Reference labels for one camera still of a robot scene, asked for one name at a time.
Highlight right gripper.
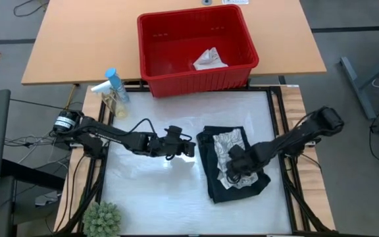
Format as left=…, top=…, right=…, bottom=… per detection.
left=227, top=147, right=266, bottom=180

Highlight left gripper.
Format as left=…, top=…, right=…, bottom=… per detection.
left=149, top=134, right=197, bottom=159

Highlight dark blue denim jeans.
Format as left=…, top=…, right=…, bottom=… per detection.
left=195, top=125, right=272, bottom=204

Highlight white black-patterned garment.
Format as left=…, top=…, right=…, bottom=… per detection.
left=212, top=128, right=259, bottom=190

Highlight red plastic laundry bin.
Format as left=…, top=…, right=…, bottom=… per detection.
left=136, top=4, right=260, bottom=98

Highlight plain white garment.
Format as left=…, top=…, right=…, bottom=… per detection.
left=193, top=47, right=229, bottom=71

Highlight clear spray bottle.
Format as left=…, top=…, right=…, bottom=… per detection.
left=90, top=80, right=128, bottom=119

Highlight blue air freshener bottle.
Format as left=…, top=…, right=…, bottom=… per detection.
left=105, top=68, right=131, bottom=103

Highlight green faux plant in pot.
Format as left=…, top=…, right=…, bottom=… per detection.
left=82, top=201, right=123, bottom=237

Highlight grey metal desk leg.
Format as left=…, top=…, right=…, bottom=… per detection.
left=340, top=49, right=379, bottom=120

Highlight tan wooden desk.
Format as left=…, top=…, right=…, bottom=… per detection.
left=21, top=0, right=328, bottom=86

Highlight white paper scrap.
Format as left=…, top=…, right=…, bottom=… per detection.
left=34, top=192, right=61, bottom=207

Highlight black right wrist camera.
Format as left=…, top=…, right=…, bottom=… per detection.
left=228, top=144, right=247, bottom=161

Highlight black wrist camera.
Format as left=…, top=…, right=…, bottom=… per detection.
left=228, top=144, right=247, bottom=161
left=164, top=124, right=184, bottom=141

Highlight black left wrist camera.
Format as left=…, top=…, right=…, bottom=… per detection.
left=164, top=124, right=184, bottom=141

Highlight black cable bundle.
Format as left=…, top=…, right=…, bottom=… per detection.
left=283, top=177, right=334, bottom=235
left=57, top=157, right=109, bottom=235

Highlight yellow cable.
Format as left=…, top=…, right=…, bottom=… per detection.
left=64, top=84, right=79, bottom=110

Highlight grey cable bundle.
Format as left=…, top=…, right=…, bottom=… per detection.
left=4, top=131, right=74, bottom=165

